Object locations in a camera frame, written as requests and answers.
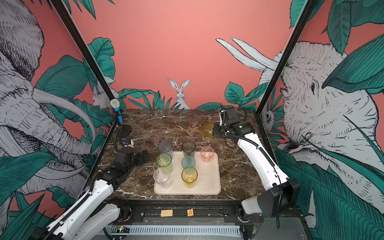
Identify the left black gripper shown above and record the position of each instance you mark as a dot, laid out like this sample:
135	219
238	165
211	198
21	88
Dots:
141	161

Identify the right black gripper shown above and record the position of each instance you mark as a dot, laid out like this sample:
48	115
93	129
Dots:
216	133

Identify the short yellow glass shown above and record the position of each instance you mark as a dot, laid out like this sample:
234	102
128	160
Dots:
208	131

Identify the pink short glass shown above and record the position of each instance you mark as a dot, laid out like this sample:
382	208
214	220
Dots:
207	153

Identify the light green tall glass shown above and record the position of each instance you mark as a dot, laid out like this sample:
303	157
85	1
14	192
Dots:
164	162

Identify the blue tall plastic glass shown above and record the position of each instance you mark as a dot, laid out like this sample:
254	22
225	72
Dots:
165	147

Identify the clear faceted glass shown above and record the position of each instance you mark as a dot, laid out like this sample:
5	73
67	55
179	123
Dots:
162	177

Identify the dark grey tall glass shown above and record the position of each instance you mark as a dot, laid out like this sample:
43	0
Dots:
189	148

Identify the frosted teal textured glass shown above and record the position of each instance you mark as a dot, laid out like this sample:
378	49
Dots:
188	161

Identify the beige plastic tray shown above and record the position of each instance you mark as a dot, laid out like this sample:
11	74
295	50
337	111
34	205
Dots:
207	183

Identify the tall yellow glass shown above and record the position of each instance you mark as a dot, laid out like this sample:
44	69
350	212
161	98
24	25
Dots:
189	176

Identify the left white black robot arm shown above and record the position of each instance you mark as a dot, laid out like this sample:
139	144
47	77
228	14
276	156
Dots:
93	211

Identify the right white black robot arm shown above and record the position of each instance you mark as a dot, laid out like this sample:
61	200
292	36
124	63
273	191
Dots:
281	191

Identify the microphone on black stand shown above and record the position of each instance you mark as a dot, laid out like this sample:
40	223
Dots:
125	130

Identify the white ventilated strip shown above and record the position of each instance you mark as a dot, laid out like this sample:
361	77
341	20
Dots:
146	230

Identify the orange letter A tag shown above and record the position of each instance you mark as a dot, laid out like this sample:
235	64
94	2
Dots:
190	212

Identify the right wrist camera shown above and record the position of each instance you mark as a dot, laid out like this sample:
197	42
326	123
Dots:
222	113

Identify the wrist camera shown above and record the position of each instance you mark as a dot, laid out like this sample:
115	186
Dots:
222	113
126	142

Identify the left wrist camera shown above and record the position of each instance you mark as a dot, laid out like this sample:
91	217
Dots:
126	142

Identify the black front rail base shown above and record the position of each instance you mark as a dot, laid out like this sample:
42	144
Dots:
206	213

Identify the wooden block on rail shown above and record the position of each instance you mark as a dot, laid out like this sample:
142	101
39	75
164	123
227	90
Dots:
166	213

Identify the right black frame post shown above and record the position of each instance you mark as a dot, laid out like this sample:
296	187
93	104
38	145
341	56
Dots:
297	31

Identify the black frame post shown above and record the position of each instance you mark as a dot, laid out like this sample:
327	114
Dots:
66	18
297	31

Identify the left black frame post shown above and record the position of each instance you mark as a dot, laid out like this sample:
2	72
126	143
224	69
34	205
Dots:
66	18

